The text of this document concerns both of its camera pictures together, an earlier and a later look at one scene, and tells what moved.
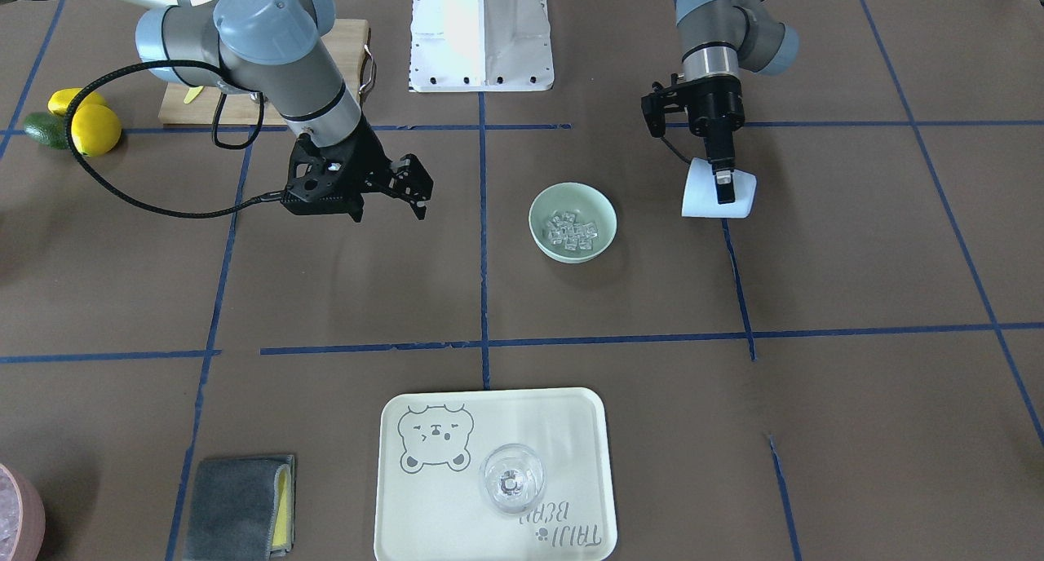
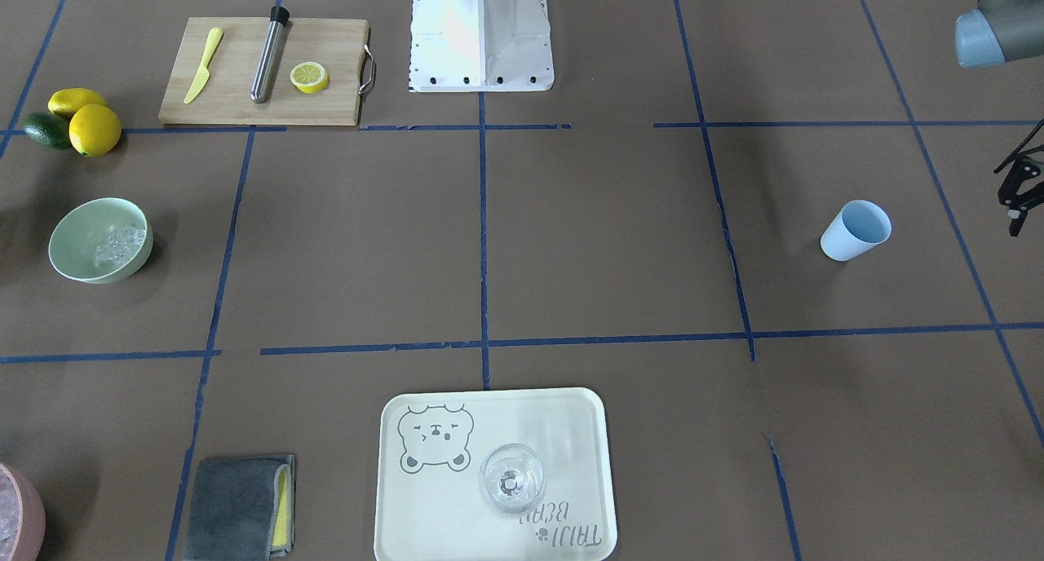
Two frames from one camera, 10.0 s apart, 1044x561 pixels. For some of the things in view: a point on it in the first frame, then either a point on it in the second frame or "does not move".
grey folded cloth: (243, 509) does not move
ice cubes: (563, 231) → (119, 245)
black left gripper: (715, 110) → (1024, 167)
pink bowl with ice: (22, 516) does not move
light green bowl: (590, 205) → (101, 240)
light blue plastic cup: (700, 197) → (859, 227)
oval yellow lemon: (60, 100) does not move
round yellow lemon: (95, 130) does not move
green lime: (48, 128) does not move
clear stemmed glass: (512, 477) does not move
